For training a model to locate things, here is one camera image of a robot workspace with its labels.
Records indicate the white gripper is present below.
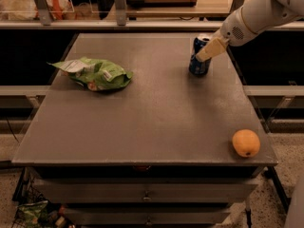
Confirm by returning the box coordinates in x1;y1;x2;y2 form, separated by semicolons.
196;9;257;62

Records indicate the blue pepsi can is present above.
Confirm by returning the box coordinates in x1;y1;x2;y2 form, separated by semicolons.
189;35;211;76

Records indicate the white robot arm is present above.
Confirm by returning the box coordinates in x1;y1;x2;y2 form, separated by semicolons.
196;0;304;62

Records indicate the orange fruit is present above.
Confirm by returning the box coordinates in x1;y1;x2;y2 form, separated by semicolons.
232;129;260;158

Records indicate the green chip bag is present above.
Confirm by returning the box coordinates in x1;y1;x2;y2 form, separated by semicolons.
50;57;133;91

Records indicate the upper grey drawer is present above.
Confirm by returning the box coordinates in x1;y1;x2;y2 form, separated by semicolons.
34;179;257;203

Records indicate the grey drawer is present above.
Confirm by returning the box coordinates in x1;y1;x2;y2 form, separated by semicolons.
64;207;230;226
34;179;257;203

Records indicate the lower grey drawer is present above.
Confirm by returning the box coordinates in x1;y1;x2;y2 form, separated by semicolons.
64;207;230;226

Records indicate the white plastic bag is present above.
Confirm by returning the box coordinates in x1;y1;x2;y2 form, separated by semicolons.
0;0;73;20

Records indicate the green bag in basket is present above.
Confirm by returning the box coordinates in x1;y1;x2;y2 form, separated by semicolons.
18;200;48;228

